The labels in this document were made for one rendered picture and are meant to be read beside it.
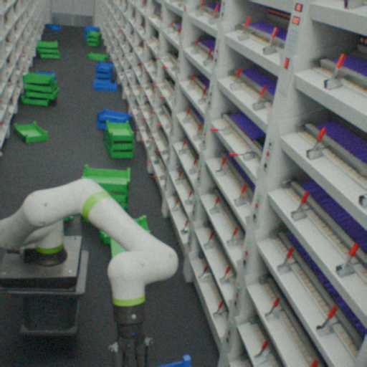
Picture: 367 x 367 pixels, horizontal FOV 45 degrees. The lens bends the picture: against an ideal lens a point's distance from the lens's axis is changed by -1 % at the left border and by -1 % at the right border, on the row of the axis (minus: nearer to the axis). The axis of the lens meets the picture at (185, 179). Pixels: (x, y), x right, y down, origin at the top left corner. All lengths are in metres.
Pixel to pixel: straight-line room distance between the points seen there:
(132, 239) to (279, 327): 0.57
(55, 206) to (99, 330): 0.89
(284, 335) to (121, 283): 0.59
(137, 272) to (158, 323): 1.08
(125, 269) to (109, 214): 0.29
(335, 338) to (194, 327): 1.14
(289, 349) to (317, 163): 0.60
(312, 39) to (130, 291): 0.88
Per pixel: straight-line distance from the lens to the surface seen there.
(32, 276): 2.03
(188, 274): 2.56
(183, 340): 2.26
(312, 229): 1.35
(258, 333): 1.83
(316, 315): 1.37
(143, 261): 1.29
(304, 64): 1.41
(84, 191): 1.60
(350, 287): 1.18
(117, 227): 1.46
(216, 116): 2.13
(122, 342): 1.36
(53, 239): 2.01
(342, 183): 1.19
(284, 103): 1.44
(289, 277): 1.48
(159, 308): 2.41
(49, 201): 1.55
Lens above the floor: 1.61
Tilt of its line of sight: 26 degrees down
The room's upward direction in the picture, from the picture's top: 8 degrees clockwise
